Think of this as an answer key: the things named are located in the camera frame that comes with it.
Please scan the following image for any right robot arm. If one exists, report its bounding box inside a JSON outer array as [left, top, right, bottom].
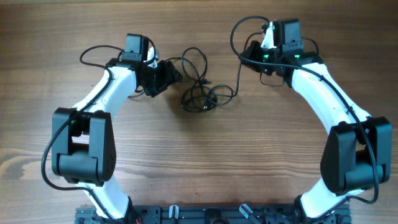
[[238, 19, 392, 223]]

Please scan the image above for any camera cable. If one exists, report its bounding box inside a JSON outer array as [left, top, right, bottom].
[[40, 45, 125, 220], [229, 15, 380, 220]]

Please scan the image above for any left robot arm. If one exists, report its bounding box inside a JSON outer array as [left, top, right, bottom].
[[41, 34, 182, 223]]

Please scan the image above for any black usb cable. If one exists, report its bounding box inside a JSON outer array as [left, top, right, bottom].
[[127, 32, 320, 113]]

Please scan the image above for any left camera cable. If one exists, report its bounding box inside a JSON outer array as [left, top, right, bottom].
[[40, 45, 125, 220]]

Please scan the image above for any right camera cable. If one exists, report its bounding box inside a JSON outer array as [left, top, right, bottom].
[[229, 15, 380, 220]]

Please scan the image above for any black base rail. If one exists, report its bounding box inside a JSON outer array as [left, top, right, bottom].
[[74, 204, 352, 224]]

